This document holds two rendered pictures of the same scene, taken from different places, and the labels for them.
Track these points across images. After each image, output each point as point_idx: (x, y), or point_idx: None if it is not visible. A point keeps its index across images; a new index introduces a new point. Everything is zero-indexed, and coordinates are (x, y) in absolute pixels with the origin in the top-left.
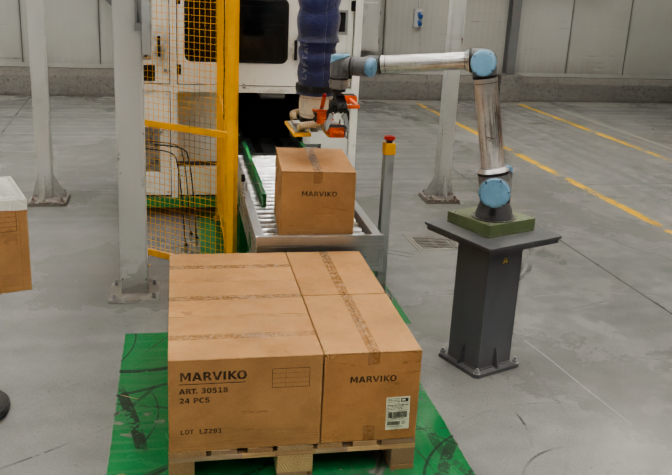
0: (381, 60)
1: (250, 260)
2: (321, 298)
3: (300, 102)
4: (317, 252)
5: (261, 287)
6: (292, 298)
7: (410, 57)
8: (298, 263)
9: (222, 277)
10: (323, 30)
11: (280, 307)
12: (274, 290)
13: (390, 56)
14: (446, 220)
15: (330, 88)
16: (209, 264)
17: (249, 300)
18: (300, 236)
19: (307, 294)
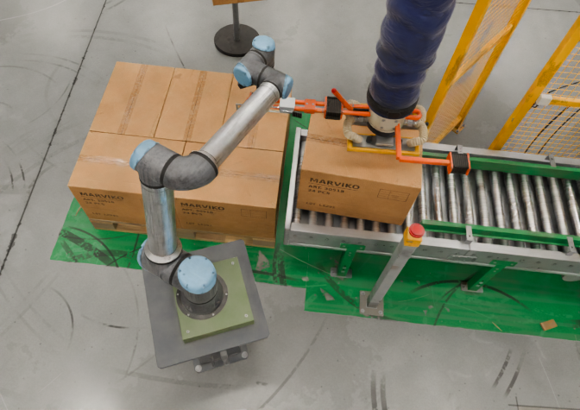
0: (260, 85)
1: (267, 124)
2: (176, 151)
3: None
4: (278, 174)
5: (209, 121)
6: (182, 134)
7: (242, 105)
8: (254, 154)
9: (236, 102)
10: (381, 36)
11: (168, 123)
12: (200, 127)
13: (258, 90)
14: (240, 261)
15: (372, 103)
16: None
17: (187, 110)
18: (293, 158)
19: (186, 144)
